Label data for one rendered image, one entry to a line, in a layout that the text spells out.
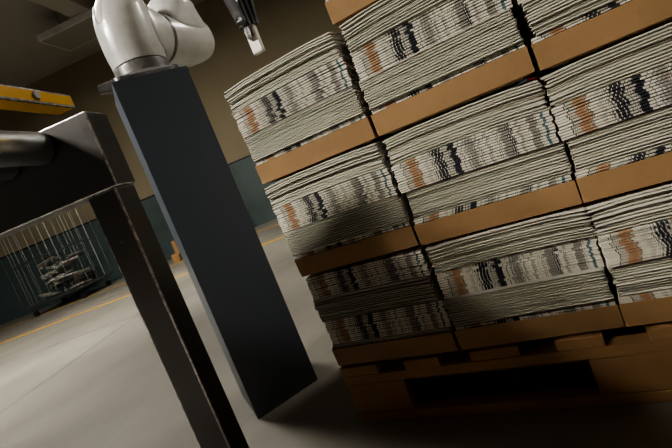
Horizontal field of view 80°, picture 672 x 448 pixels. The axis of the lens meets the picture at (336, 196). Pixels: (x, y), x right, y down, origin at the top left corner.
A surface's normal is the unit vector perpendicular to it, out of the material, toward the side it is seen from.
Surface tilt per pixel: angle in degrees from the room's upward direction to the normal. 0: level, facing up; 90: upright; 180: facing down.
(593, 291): 90
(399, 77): 90
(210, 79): 90
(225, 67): 90
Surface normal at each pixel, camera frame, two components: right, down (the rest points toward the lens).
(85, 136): -0.10, 0.12
